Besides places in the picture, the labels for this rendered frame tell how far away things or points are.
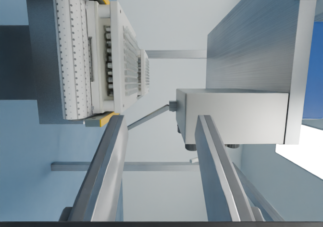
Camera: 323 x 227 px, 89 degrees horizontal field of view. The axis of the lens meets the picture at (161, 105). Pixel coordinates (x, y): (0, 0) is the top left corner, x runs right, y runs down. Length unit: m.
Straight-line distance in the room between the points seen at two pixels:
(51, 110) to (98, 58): 0.15
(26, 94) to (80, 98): 0.24
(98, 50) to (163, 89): 3.42
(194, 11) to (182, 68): 1.24
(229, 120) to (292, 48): 0.18
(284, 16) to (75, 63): 0.43
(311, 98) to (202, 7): 3.88
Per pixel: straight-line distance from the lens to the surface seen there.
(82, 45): 0.40
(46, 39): 0.44
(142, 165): 1.54
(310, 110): 0.47
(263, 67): 0.48
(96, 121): 0.37
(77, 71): 0.38
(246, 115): 0.36
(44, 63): 0.44
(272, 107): 0.39
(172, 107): 0.50
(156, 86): 3.79
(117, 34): 0.40
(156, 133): 3.95
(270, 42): 0.47
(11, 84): 0.62
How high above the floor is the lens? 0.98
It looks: level
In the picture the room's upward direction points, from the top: 90 degrees clockwise
